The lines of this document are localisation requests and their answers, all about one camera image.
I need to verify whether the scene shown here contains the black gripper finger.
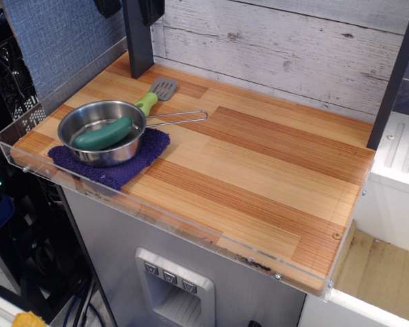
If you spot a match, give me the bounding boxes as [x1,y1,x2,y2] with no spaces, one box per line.
[93,0,122,18]
[139,0,165,27]

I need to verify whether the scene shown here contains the green toy pickle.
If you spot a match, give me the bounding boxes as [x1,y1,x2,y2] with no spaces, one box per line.
[74,117,132,151]

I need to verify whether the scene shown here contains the blue fabric panel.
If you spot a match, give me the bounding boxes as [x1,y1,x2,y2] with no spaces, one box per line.
[1,1,125,101]

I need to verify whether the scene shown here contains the black plastic crate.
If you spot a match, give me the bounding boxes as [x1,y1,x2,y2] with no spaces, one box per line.
[0,37,39,120]

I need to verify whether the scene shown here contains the purple terry cloth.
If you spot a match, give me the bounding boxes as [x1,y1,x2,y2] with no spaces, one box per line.
[48,128,170,191]

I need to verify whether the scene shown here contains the stainless steel pan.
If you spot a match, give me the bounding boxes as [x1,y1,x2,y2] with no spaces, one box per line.
[57,100,209,168]

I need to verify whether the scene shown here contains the clear acrylic table guard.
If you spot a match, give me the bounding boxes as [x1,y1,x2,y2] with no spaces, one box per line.
[0,42,374,302]

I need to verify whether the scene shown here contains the silver toy fridge cabinet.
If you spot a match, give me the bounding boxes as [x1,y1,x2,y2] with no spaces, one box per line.
[65,190,305,326]

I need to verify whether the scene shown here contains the white toy sink unit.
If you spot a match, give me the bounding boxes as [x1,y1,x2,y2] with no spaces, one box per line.
[299,112,409,326]

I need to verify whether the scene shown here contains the left dark support post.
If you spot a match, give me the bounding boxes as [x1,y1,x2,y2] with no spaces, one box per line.
[123,0,154,79]

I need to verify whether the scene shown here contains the dark support post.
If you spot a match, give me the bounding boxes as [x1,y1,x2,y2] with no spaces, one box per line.
[367,23,409,150]
[123,0,154,79]

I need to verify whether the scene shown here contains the green handled grey spatula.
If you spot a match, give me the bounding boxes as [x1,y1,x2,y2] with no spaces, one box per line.
[135,78,177,116]

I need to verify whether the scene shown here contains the right dark support post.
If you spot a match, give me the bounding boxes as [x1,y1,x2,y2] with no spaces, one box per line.
[367,23,409,150]

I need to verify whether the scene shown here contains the blue floor cable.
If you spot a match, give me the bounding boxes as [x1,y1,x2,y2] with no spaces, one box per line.
[66,289,107,327]

